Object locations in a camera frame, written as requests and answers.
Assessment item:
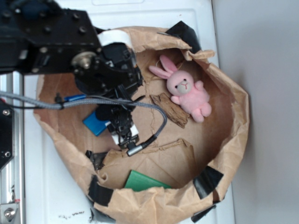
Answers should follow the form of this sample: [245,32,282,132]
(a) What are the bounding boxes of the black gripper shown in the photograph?
[71,42,142,149]

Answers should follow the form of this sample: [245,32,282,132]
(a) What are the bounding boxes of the blue block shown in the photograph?
[83,111,111,136]

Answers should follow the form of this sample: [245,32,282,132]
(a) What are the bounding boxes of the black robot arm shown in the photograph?
[0,0,142,102]

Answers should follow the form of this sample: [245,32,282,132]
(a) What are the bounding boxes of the green block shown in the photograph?
[124,170,171,192]

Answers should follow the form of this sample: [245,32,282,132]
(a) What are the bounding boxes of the brown wood piece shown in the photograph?
[150,93,190,128]

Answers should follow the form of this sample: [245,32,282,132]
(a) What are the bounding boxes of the pink plush bunny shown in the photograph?
[149,55,212,123]

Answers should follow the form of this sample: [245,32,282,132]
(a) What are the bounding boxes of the brown paper bag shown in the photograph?
[34,27,249,224]

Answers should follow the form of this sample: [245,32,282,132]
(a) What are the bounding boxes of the grey braided cable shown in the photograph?
[0,91,168,156]

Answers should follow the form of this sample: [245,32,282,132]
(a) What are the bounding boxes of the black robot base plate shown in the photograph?
[0,99,14,170]

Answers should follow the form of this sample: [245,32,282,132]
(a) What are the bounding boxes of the aluminium frame rail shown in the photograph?
[0,71,26,224]

